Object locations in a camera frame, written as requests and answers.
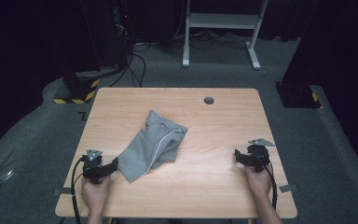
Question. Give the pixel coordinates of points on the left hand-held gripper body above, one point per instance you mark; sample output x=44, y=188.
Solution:
x=91, y=168

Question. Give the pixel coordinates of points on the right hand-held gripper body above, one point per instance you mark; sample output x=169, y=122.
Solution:
x=259, y=157

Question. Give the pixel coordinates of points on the grey shorts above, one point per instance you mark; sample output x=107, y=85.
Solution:
x=146, y=149

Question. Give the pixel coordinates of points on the person's left hand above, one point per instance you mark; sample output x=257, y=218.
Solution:
x=94, y=194

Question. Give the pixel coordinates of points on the person's right hand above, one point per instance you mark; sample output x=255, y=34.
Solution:
x=259, y=183

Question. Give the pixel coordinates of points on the grey tape piece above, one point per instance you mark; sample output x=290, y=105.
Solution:
x=63, y=191
x=288, y=188

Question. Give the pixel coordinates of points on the black stand base yellow mark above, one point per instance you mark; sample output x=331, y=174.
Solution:
x=296, y=95

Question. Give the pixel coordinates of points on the black yellow striped stand base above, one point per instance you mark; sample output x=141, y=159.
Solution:
x=80, y=90

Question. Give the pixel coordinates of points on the dark equipment rack red light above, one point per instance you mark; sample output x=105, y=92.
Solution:
x=122, y=31

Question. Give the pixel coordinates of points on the white metal stand frame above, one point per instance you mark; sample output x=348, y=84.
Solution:
x=222, y=21

